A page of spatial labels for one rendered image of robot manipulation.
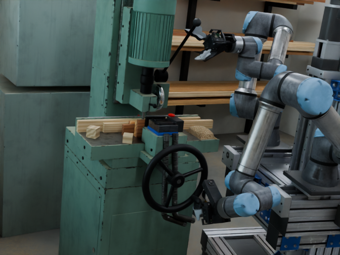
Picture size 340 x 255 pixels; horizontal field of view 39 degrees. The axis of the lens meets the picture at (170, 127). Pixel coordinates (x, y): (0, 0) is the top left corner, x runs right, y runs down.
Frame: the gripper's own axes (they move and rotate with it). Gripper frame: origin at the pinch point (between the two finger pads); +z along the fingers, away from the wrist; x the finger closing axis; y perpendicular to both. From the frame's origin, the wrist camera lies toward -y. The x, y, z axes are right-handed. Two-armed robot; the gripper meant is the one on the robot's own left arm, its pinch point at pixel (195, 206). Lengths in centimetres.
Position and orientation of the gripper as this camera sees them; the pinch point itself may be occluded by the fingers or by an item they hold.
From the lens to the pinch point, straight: 191.6
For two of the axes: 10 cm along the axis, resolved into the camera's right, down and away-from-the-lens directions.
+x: 8.8, -0.3, 4.8
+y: 1.4, 9.7, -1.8
